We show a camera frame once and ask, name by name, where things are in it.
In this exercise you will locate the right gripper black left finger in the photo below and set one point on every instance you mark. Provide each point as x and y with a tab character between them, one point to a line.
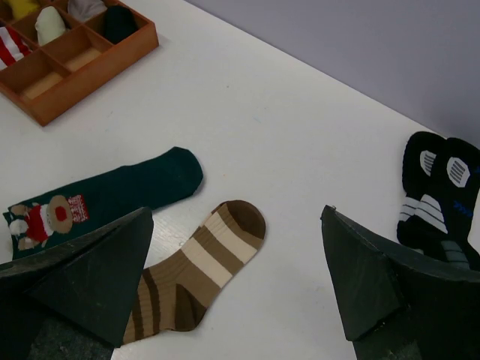
74	300

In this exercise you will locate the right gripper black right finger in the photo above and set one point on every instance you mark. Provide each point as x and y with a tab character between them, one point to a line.
395	303

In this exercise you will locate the brown striped sock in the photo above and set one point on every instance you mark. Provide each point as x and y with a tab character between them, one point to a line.
175	294

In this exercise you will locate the dark green reindeer sock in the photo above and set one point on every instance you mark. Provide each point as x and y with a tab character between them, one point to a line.
76	209

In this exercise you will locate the black sports sock, right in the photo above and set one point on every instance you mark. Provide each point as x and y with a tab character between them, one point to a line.
455	180

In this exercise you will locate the wooden compartment tray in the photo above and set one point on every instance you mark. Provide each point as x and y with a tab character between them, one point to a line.
58	75

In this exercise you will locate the rolled red white striped sock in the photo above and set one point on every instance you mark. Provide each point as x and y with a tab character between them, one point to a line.
12	47

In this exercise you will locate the rolled cream sock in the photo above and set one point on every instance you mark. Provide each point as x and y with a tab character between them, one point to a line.
49	25

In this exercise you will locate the rolled black sock, top row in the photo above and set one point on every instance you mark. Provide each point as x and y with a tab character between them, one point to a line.
119	23

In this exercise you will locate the rolled light grey sock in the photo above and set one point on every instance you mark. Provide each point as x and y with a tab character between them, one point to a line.
84	10

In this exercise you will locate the rolled yellow sock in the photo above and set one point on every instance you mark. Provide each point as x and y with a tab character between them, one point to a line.
22	8

